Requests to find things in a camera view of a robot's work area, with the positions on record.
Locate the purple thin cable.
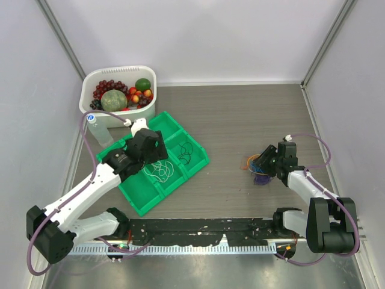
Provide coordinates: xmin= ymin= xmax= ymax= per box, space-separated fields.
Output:
xmin=253 ymin=173 xmax=273 ymax=186

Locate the white thin cable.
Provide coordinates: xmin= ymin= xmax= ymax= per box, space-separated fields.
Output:
xmin=143 ymin=161 xmax=176 ymax=183

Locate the black thin cable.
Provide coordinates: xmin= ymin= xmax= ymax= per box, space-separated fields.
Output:
xmin=176 ymin=141 xmax=194 ymax=166

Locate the white slotted cable duct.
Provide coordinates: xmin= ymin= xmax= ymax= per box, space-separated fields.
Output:
xmin=69 ymin=241 xmax=277 ymax=256

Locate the white plastic basket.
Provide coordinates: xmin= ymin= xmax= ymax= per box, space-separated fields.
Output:
xmin=79 ymin=66 xmax=157 ymax=128

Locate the green lime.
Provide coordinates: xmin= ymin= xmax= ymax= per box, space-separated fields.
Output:
xmin=135 ymin=78 xmax=152 ymax=92

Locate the green compartment tray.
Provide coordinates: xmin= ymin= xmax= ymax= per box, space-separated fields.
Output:
xmin=96 ymin=111 xmax=211 ymax=217

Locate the dark grape bunch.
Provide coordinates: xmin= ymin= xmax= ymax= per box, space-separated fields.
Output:
xmin=89 ymin=99 xmax=103 ymax=111

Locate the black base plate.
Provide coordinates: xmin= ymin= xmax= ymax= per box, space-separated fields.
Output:
xmin=120 ymin=217 xmax=301 ymax=246

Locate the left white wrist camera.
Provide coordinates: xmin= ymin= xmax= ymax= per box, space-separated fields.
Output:
xmin=123 ymin=118 xmax=148 ymax=137

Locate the green melon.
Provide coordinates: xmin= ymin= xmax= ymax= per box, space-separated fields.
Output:
xmin=101 ymin=90 xmax=128 ymax=112

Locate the red yellow cherries bunch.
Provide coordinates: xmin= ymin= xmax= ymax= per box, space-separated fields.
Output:
xmin=126 ymin=87 xmax=153 ymax=110

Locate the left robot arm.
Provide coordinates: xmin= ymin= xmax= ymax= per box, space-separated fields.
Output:
xmin=26 ymin=128 xmax=168 ymax=264

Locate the red grape bunch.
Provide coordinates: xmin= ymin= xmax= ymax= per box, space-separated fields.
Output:
xmin=93 ymin=79 xmax=129 ymax=100

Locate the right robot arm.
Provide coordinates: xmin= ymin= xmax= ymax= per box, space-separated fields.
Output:
xmin=252 ymin=141 xmax=359 ymax=255

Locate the clear water bottle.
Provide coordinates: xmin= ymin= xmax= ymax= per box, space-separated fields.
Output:
xmin=86 ymin=114 xmax=114 ymax=148

